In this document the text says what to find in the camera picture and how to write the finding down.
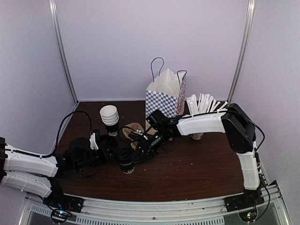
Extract black and white paper cup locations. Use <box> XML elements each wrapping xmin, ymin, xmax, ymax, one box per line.
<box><xmin>119</xmin><ymin>162</ymin><xmax>135</xmax><ymax>174</ymax></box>

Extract right aluminium corner post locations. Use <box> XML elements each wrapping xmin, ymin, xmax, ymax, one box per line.
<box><xmin>227</xmin><ymin>0</ymin><xmax>256</xmax><ymax>103</ymax></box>

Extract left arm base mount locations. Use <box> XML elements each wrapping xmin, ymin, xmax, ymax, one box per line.
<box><xmin>44</xmin><ymin>180</ymin><xmax>84</xmax><ymax>213</ymax></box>

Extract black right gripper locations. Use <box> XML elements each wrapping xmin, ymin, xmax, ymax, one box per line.
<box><xmin>132</xmin><ymin>129</ymin><xmax>168</xmax><ymax>164</ymax></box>

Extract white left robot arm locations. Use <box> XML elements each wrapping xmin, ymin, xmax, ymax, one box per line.
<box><xmin>0</xmin><ymin>133</ymin><xmax>118</xmax><ymax>208</ymax></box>

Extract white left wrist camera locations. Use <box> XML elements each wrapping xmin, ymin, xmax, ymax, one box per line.
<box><xmin>90</xmin><ymin>133</ymin><xmax>99</xmax><ymax>150</ymax></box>

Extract aluminium front rail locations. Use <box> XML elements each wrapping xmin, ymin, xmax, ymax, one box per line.
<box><xmin>17</xmin><ymin>184</ymin><xmax>291</xmax><ymax>225</ymax></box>

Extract aluminium corner post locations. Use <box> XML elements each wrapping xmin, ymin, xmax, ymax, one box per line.
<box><xmin>227</xmin><ymin>0</ymin><xmax>256</xmax><ymax>103</ymax></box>
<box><xmin>48</xmin><ymin>0</ymin><xmax>79</xmax><ymax>105</ymax></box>

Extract brown cardboard cup carrier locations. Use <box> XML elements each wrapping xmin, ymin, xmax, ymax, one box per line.
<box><xmin>118</xmin><ymin>122</ymin><xmax>144</xmax><ymax>150</ymax></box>

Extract blue checkered paper bag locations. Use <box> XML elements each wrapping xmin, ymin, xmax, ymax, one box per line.
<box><xmin>145</xmin><ymin>57</ymin><xmax>188</xmax><ymax>118</ymax></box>

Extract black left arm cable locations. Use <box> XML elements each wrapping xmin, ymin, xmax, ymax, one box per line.
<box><xmin>44</xmin><ymin>110</ymin><xmax>92</xmax><ymax>158</ymax></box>

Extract white cup holding straws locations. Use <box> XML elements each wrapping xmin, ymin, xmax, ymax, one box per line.
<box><xmin>191</xmin><ymin>133</ymin><xmax>203</xmax><ymax>140</ymax></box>

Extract stack of paper cups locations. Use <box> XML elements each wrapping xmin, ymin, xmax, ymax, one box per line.
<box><xmin>99</xmin><ymin>105</ymin><xmax>119</xmax><ymax>137</ymax></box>

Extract left aluminium corner post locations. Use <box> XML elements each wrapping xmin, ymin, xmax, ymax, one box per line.
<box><xmin>48</xmin><ymin>0</ymin><xmax>79</xmax><ymax>105</ymax></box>

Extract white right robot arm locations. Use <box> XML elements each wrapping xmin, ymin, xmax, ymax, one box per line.
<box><xmin>130</xmin><ymin>104</ymin><xmax>260</xmax><ymax>207</ymax></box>

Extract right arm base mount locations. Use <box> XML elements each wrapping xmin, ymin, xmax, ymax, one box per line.
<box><xmin>224</xmin><ymin>189</ymin><xmax>264</xmax><ymax>212</ymax></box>

